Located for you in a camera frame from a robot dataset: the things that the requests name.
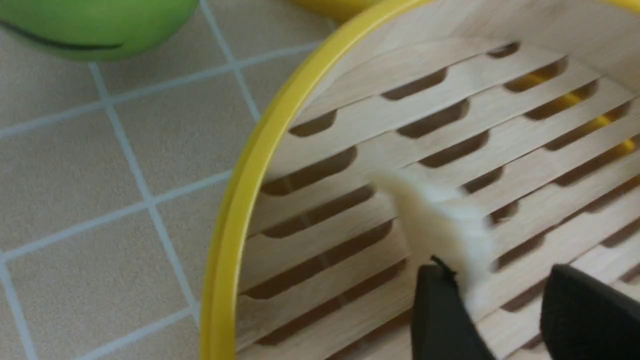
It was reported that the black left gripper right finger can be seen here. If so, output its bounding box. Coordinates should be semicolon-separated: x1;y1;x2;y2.
540;264;640;360

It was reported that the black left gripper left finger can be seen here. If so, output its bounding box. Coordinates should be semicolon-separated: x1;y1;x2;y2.
411;256;495;360

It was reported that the white dumpling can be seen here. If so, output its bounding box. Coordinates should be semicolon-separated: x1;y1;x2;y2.
369;170;498;307

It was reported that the bamboo steamer tray yellow rim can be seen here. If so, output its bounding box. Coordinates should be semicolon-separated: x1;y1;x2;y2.
199;0;639;360

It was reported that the bamboo steamer lid yellow rim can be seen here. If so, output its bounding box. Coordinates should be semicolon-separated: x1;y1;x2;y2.
292;0;381;23

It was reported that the beige checkered tablecloth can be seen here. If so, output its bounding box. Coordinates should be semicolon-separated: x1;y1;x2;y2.
0;0;346;360

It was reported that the green toy apple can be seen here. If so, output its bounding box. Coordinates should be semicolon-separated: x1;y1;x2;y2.
0;0;199;62

